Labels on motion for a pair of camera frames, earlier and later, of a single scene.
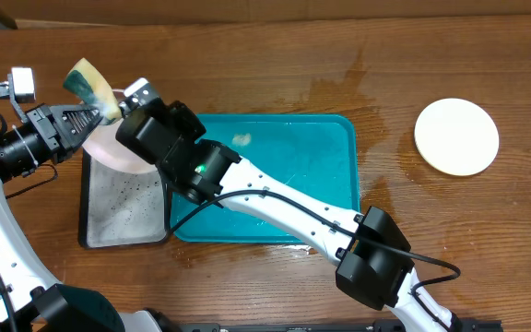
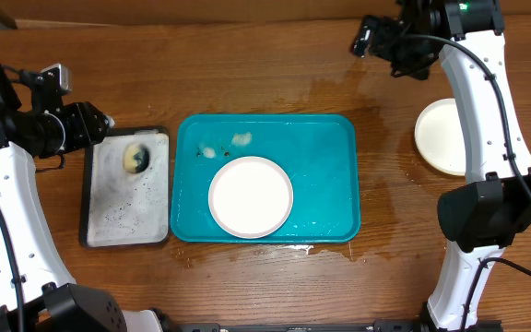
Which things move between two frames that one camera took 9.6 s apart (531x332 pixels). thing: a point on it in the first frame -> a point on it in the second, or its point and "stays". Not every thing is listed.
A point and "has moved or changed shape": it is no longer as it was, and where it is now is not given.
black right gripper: x=188 y=114 -> x=387 y=33
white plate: x=456 y=136 stays
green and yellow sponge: x=86 y=81 -> x=135 y=158
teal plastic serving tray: x=319 y=154 stays
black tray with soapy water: x=122 y=210 stays
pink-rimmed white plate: x=103 y=148 has moved or changed shape
